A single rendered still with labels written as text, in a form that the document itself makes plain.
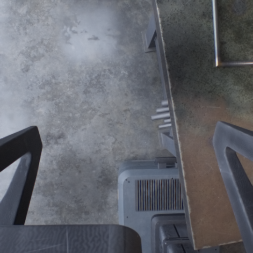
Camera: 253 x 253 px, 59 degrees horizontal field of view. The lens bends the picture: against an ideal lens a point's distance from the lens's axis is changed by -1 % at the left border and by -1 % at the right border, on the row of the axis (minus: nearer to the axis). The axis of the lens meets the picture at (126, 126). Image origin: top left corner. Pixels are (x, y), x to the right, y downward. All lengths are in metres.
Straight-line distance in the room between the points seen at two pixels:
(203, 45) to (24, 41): 1.17
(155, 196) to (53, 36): 1.03
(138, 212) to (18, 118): 0.86
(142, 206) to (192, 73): 0.82
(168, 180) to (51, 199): 0.73
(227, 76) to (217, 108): 0.06
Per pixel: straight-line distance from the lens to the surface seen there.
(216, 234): 0.55
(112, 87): 1.33
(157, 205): 1.17
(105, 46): 1.38
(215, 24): 0.50
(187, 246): 1.05
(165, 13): 0.49
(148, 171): 1.13
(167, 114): 1.11
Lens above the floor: 1.32
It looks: 86 degrees down
